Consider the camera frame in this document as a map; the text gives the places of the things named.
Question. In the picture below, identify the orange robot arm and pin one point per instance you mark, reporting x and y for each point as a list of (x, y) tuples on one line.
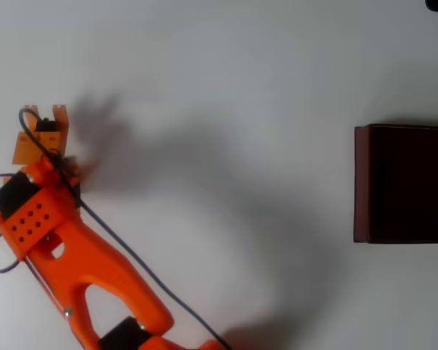
[(76, 251)]

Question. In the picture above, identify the dark red box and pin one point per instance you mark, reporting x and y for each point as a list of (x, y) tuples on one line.
[(409, 184)]

